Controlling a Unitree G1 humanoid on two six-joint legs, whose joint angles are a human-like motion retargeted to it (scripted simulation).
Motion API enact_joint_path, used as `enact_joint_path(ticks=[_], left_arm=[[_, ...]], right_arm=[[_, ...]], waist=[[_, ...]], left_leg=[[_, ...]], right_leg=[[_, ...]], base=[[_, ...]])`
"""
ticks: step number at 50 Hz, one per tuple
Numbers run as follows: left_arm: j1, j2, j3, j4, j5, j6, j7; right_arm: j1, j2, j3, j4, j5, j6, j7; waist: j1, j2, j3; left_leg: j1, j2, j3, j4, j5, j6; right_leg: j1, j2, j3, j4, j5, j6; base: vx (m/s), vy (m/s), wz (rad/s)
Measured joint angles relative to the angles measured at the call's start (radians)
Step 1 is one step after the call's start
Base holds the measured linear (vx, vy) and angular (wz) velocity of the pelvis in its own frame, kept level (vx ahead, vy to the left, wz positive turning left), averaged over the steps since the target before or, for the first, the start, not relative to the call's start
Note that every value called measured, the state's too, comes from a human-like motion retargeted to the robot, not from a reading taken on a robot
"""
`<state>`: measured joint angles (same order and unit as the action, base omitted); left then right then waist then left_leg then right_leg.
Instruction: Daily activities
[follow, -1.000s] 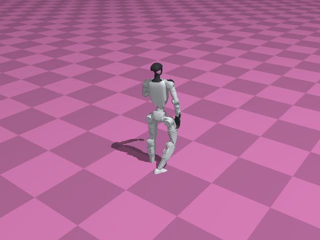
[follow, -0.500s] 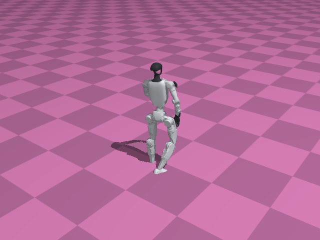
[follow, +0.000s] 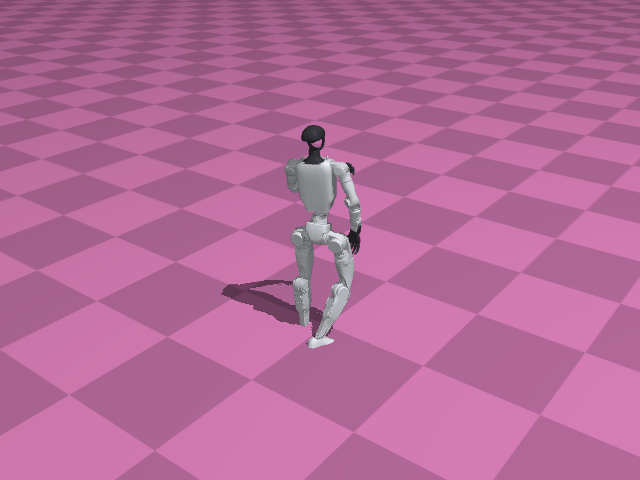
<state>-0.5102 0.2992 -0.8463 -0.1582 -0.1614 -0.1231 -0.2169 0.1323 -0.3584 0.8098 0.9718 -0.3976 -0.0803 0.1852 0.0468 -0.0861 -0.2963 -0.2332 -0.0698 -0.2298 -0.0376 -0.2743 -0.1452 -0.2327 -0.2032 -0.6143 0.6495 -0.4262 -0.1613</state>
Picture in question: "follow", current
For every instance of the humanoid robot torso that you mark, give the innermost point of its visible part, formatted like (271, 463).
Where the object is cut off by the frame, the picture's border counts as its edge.
(318, 189)

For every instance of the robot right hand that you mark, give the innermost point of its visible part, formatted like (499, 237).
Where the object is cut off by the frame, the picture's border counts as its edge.
(354, 240)

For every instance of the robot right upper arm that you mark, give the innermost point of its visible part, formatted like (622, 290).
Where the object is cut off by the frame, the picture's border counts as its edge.
(342, 171)

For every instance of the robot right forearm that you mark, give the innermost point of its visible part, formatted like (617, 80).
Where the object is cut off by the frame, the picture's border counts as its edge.
(355, 217)

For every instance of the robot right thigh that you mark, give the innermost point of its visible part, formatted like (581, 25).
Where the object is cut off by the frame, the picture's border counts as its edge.
(339, 244)

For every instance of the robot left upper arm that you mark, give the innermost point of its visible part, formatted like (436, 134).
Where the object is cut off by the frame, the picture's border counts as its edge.
(291, 175)

